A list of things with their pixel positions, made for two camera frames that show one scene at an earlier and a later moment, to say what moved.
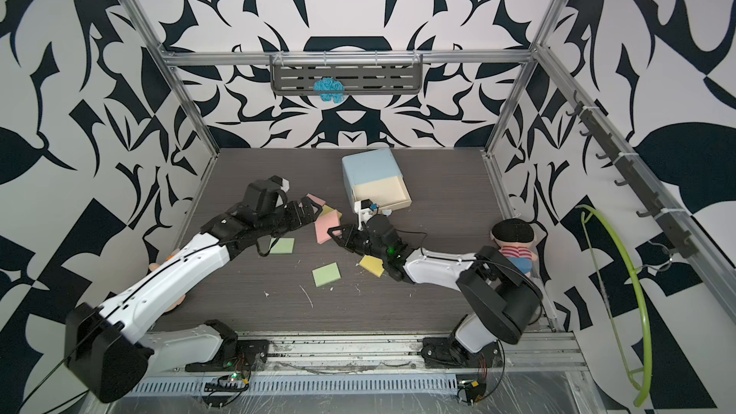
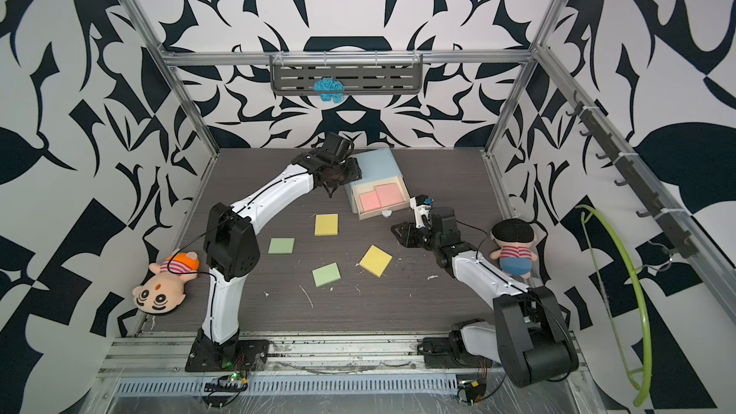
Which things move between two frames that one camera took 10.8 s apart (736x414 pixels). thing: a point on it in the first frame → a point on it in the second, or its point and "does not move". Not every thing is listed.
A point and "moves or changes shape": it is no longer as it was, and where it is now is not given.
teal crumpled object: (329, 83) does not move
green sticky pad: (284, 245) does not move
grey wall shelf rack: (359, 74) does not move
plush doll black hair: (515, 239) does not move
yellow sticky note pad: (328, 209) → (326, 224)
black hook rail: (632, 177) does not move
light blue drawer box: (367, 167) does not move
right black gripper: (351, 230) → (409, 231)
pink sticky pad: (328, 220) moves or changes shape
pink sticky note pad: (316, 199) → (388, 195)
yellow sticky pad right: (373, 264) does not move
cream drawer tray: (387, 194) does not move
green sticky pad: (326, 274) does not move
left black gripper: (299, 219) → (355, 172)
